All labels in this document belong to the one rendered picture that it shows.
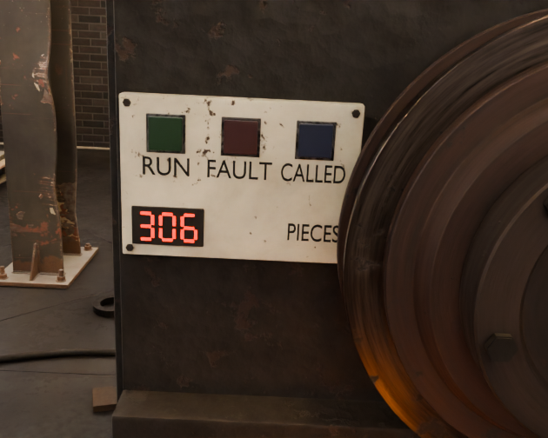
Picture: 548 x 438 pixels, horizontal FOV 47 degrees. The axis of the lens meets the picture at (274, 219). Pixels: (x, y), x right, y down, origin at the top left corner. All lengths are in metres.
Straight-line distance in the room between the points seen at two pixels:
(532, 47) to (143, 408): 0.57
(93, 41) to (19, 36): 3.62
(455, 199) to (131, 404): 0.47
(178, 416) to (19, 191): 2.73
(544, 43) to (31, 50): 2.89
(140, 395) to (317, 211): 0.32
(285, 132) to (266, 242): 0.13
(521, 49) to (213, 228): 0.36
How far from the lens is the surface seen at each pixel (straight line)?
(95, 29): 6.89
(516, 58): 0.58
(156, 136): 0.69
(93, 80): 6.93
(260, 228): 0.71
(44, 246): 3.48
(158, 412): 0.80
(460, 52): 0.63
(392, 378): 0.64
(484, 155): 0.55
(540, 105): 0.57
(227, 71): 0.70
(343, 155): 0.69
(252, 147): 0.68
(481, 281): 0.52
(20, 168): 3.40
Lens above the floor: 1.31
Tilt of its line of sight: 17 degrees down
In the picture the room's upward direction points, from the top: 3 degrees clockwise
